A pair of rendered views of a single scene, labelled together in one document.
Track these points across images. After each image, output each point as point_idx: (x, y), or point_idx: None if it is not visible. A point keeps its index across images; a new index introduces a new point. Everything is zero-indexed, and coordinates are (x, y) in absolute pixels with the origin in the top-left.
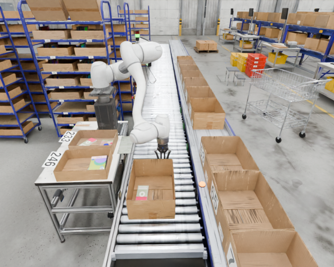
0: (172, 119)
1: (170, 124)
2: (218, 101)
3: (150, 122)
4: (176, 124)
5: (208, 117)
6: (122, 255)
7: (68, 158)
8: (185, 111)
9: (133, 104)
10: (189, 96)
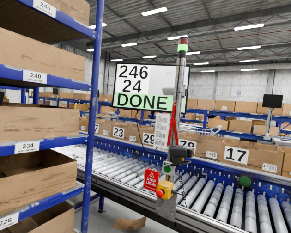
0: (265, 203)
1: None
2: None
3: (287, 231)
4: (288, 205)
5: None
6: None
7: None
8: (281, 176)
9: None
10: (274, 150)
